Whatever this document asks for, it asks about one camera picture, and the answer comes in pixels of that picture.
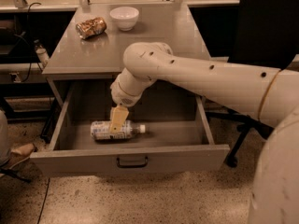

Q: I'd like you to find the black power cable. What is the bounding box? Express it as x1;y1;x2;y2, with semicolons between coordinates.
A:
12;1;43;83

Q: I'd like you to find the open grey drawer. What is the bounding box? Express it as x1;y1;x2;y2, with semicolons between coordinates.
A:
31;79;230;176

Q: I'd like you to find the white ceramic bowl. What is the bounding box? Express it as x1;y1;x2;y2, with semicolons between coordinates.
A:
109;7;139;31

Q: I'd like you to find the black office chair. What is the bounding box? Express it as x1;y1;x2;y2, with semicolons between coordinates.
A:
194;0;299;166

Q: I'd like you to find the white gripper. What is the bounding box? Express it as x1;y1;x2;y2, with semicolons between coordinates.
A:
109;68;156;133

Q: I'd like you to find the grey trouser leg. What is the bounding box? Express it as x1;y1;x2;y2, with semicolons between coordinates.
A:
0;110;10;166

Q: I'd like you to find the brown shoe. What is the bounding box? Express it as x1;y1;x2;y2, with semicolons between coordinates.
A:
0;143;36;170

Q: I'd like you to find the grey metal cabinet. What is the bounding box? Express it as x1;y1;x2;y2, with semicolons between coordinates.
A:
43;2;210;105

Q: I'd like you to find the small bottle beside cabinet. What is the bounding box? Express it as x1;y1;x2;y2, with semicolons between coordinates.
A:
34;39;50;67

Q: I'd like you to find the black drawer handle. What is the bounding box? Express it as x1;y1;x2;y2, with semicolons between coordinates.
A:
116;156;149;169

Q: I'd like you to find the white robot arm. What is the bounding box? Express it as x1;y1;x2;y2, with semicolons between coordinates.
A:
110;42;299;224

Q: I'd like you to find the clear plastic water bottle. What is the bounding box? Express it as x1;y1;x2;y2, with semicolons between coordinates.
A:
91;120;146;141

